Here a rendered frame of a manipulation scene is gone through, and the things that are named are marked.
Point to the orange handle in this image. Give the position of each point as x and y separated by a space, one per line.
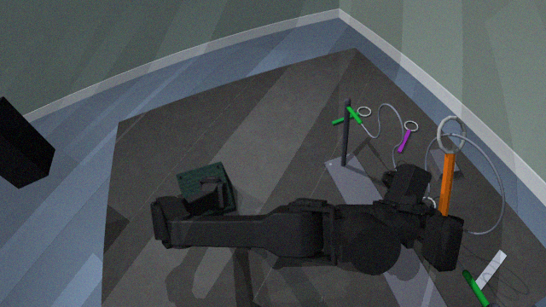
449 165

